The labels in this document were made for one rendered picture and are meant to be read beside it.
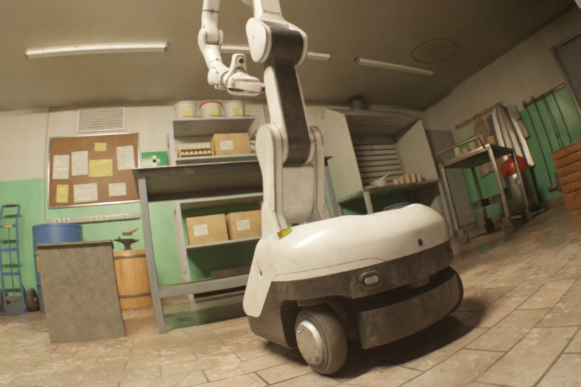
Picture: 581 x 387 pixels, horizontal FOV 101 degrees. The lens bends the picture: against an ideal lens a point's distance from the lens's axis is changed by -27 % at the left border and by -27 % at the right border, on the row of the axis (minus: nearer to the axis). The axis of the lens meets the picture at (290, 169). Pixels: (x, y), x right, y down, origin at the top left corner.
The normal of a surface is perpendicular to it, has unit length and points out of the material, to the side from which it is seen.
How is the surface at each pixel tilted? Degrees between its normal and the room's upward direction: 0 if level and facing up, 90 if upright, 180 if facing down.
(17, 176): 90
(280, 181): 111
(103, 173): 90
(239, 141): 90
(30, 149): 90
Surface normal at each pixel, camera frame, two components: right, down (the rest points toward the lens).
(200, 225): 0.33, -0.30
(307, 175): 0.48, 0.06
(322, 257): -0.19, -0.23
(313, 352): -0.88, 0.04
